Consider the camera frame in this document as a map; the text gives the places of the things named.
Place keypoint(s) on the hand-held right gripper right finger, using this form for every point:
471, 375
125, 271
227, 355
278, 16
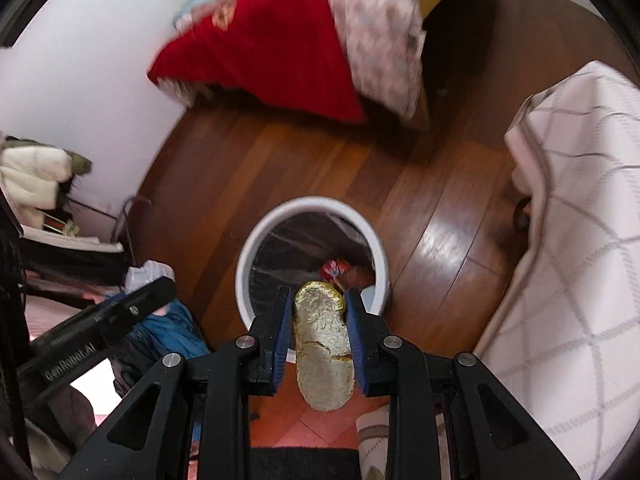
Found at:
357, 340

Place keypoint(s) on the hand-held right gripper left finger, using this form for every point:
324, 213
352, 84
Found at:
282, 340

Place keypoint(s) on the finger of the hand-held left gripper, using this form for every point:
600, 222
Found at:
137, 305

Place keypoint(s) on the banana peel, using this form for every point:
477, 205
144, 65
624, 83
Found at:
322, 345

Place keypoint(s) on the white round waste bin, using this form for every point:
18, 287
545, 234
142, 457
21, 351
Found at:
243, 280

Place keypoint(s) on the crushed red soda can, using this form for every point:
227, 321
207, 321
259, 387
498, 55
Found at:
334, 270

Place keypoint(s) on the white plastic bag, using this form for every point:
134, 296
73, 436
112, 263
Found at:
145, 275

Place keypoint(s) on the blue cloth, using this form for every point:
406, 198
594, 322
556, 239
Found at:
172, 330

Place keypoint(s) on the cream jacket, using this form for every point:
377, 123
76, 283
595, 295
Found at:
30, 180

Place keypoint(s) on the white patterned tablecloth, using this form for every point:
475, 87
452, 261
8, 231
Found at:
575, 260

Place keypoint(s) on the red blanket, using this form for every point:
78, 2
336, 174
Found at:
265, 50

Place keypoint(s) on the checkered bed sheet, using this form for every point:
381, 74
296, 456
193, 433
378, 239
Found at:
380, 20

